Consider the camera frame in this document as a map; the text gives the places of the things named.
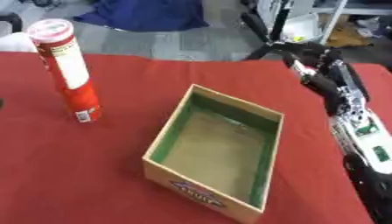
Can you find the black tripod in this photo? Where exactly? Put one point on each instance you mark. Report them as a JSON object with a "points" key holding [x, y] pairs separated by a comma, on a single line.
{"points": [[268, 30]]}

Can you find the white metal shelf frame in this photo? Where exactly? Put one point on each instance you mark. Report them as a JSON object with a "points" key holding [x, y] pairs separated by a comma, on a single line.
{"points": [[334, 14]]}

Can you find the red and white cylindrical bottle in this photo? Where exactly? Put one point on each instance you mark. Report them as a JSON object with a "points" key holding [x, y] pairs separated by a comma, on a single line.
{"points": [[69, 70]]}

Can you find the white rounded object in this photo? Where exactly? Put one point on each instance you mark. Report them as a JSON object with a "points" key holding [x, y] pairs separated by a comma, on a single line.
{"points": [[15, 42]]}

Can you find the blue cloth bag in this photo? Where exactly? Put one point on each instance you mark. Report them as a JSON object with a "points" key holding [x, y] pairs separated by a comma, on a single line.
{"points": [[145, 13]]}

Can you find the tan cardboard box green inside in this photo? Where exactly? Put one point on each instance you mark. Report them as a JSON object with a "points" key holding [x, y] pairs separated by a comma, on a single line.
{"points": [[214, 151]]}

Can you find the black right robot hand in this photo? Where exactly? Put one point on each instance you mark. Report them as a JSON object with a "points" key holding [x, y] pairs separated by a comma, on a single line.
{"points": [[326, 84]]}

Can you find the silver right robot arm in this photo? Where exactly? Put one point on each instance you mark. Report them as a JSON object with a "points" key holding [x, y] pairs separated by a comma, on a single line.
{"points": [[367, 145]]}

